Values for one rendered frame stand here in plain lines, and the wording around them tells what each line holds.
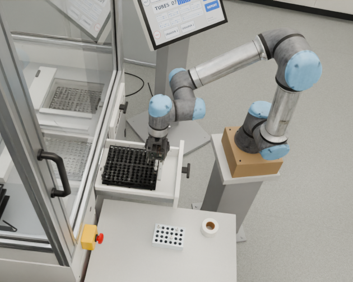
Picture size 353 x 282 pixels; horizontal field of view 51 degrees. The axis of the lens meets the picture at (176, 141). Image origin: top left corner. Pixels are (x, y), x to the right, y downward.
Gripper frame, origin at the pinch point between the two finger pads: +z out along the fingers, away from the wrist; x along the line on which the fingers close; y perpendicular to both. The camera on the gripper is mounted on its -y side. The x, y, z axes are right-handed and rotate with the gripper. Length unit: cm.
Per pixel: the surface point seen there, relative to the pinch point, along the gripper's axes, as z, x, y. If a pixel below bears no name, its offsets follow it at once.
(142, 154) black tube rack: 7.4, -6.7, -6.1
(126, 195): 11.3, -10.2, 12.5
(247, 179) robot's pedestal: 22.1, 43.2, -9.9
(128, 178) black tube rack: 7.4, -10.6, 6.6
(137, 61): 93, -33, -168
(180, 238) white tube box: 18.6, 13.5, 25.1
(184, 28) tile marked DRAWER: -3, 5, -86
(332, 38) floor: 97, 156, -245
